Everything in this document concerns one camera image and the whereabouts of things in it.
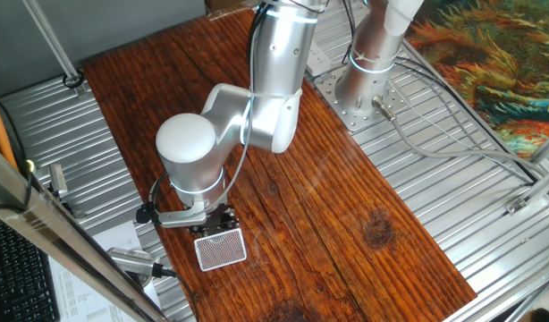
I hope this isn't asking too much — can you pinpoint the aluminium frame post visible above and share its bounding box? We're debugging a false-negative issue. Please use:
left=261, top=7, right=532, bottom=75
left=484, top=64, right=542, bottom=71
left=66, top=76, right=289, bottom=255
left=21, top=0, right=91, bottom=98

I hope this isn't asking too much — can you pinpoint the aluminium frame strut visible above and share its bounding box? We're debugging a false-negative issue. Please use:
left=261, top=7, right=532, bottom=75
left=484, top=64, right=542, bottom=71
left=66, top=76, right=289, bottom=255
left=504, top=165, right=549, bottom=216
left=527, top=129, right=549, bottom=165

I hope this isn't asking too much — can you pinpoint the aluminium frame rail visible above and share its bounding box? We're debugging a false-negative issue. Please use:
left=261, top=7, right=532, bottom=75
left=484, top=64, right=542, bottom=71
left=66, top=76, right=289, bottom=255
left=443, top=263, right=549, bottom=322

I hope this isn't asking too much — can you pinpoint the printed paper sheet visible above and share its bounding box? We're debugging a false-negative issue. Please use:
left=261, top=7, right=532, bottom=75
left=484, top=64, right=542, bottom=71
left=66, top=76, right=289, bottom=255
left=48, top=220, right=162, bottom=322

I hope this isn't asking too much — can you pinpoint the black base cable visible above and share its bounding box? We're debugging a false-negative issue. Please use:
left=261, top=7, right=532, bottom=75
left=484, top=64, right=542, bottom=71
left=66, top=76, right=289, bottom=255
left=393, top=55, right=542, bottom=185
left=341, top=0, right=359, bottom=64

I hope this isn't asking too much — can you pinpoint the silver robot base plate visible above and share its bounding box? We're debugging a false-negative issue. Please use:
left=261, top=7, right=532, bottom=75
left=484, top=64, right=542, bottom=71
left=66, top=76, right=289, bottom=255
left=313, top=66, right=408, bottom=132

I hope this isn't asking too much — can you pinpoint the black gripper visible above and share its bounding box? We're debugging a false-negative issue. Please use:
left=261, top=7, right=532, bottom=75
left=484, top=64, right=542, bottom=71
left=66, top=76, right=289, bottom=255
left=187, top=203, right=239, bottom=238

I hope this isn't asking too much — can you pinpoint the black keyboard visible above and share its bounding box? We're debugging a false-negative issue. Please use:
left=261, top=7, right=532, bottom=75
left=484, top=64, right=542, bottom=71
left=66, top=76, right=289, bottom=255
left=0, top=212, right=61, bottom=322

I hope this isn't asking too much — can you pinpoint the black cable tie loop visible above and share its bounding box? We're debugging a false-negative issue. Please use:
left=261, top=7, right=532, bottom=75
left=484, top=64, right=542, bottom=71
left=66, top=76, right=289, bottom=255
left=62, top=69, right=86, bottom=89

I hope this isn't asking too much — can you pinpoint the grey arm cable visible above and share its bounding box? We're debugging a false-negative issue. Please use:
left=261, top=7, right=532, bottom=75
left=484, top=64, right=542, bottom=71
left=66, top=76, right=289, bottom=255
left=210, top=26, right=260, bottom=212

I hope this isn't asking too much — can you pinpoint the grey cable with metal connector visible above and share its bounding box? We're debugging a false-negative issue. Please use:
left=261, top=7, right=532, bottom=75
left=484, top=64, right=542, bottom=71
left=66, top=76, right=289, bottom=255
left=371, top=96, right=549, bottom=189

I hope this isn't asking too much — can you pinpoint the shiny steel beam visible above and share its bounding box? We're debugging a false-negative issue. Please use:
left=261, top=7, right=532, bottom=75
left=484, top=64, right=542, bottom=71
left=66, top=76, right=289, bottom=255
left=0, top=140, right=171, bottom=322

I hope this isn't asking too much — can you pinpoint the black camera cable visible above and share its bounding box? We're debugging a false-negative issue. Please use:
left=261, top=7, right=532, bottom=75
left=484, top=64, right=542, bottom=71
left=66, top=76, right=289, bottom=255
left=166, top=270, right=199, bottom=322

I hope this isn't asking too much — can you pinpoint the colourful painted cloth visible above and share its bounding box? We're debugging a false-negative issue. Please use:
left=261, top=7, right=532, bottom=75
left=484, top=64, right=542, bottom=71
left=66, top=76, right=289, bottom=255
left=403, top=0, right=549, bottom=157

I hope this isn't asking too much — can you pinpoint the silver camera with black plug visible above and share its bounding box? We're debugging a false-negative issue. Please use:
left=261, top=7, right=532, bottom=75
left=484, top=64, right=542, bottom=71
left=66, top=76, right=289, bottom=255
left=106, top=247, right=177, bottom=281

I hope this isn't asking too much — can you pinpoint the thin white cable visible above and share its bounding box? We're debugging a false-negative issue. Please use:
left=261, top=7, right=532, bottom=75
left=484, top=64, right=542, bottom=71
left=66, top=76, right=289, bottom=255
left=388, top=78, right=535, bottom=184

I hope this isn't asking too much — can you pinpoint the wood grain table mat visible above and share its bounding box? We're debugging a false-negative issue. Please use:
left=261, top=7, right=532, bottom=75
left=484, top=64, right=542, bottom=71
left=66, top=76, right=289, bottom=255
left=80, top=8, right=477, bottom=322

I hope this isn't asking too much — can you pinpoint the brown cardboard box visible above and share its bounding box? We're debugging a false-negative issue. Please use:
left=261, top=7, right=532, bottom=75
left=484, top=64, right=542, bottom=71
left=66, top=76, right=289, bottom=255
left=205, top=0, right=258, bottom=14

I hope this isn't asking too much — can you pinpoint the white power strip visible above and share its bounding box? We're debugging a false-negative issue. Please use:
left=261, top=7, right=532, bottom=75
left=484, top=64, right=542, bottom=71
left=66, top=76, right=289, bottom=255
left=304, top=40, right=333, bottom=77

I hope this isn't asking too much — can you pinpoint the thin black cable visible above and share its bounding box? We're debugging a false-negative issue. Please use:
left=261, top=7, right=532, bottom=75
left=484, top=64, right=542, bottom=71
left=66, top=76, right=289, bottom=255
left=0, top=96, right=34, bottom=214

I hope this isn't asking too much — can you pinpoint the wrist camera with grey bracket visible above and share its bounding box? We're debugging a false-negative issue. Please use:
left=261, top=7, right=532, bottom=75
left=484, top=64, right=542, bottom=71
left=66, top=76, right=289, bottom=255
left=135, top=200, right=208, bottom=229

